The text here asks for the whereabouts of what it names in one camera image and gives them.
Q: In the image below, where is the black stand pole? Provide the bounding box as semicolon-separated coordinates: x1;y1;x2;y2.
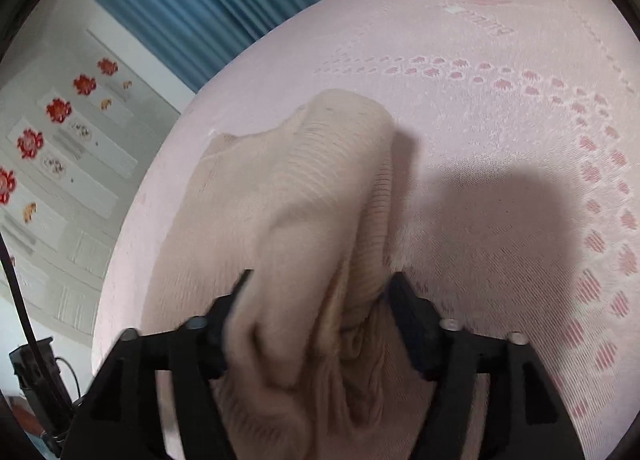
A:
0;233;42;347

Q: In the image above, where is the white wardrobe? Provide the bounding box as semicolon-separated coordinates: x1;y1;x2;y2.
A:
0;0;183;341

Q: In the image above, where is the beige knit sweater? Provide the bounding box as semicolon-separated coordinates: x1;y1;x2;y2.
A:
142;89;493;460

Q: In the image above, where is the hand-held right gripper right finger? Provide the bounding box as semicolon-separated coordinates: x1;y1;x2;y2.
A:
386;271;586;460

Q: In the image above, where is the black device with cables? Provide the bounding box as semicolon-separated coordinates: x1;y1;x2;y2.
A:
9;337;83;443

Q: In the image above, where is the row of red flower stickers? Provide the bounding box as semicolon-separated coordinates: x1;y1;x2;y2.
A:
0;57;119;204

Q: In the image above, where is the blue curtain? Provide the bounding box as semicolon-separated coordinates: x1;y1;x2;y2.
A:
70;0;373;94

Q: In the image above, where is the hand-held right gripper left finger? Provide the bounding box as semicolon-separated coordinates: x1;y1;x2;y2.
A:
65;269;255;460

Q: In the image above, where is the pink patterned bed blanket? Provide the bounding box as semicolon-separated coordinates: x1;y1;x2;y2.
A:
90;0;640;460

